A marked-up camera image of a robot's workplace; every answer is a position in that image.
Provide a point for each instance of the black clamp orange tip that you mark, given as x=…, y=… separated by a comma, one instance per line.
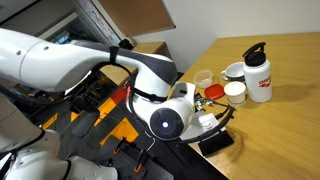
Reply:
x=118, y=147

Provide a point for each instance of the white paper cup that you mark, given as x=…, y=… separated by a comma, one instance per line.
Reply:
x=235, y=92

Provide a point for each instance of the white bottle black cap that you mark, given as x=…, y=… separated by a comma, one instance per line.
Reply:
x=257, y=73

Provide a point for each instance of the white green ceramic mug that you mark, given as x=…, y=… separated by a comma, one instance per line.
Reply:
x=233, y=72

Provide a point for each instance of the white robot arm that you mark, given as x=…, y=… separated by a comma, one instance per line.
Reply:
x=165, y=105

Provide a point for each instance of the black box on side table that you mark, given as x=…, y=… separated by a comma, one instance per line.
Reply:
x=125, y=43

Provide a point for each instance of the clear plastic container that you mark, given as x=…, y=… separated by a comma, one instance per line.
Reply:
x=203, y=79

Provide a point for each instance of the red plastic lid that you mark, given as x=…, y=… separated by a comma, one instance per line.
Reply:
x=214, y=92

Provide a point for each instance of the white black hand brush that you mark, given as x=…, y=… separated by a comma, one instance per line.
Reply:
x=208, y=133

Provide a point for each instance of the black perforated mounting board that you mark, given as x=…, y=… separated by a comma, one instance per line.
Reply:
x=124, y=162

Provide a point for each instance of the pile of candies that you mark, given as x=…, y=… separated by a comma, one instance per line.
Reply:
x=201, y=102

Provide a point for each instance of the small wooden side table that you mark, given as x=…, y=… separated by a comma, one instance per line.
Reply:
x=119, y=75

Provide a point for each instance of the cork notice board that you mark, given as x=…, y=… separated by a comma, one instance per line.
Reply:
x=137, y=17

